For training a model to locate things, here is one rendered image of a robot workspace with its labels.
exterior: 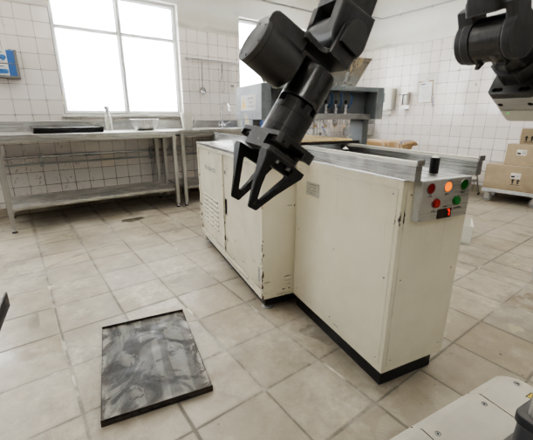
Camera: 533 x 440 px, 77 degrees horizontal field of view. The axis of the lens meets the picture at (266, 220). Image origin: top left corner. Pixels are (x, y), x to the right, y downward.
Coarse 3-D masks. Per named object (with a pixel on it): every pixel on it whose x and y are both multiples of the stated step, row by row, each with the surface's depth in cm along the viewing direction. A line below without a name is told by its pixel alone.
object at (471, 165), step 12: (336, 144) 186; (348, 144) 177; (360, 144) 171; (396, 156) 148; (408, 156) 142; (420, 156) 137; (444, 156) 127; (456, 156) 123; (468, 156) 119; (480, 156) 115; (444, 168) 128; (456, 168) 123; (468, 168) 119; (480, 168) 118
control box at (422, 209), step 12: (420, 180) 109; (432, 180) 109; (444, 180) 111; (456, 180) 114; (468, 180) 117; (420, 192) 109; (444, 192) 113; (456, 192) 116; (468, 192) 118; (420, 204) 110; (432, 204) 112; (444, 204) 115; (420, 216) 111; (432, 216) 114; (444, 216) 116
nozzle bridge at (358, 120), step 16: (240, 96) 174; (256, 96) 156; (272, 96) 163; (336, 96) 178; (352, 96) 182; (368, 96) 184; (240, 112) 177; (256, 112) 158; (320, 112) 176; (352, 112) 185; (368, 112) 186; (352, 128) 200
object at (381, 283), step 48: (336, 192) 141; (384, 192) 117; (336, 240) 146; (384, 240) 119; (432, 240) 122; (336, 288) 150; (384, 288) 122; (432, 288) 129; (336, 336) 161; (384, 336) 126; (432, 336) 138
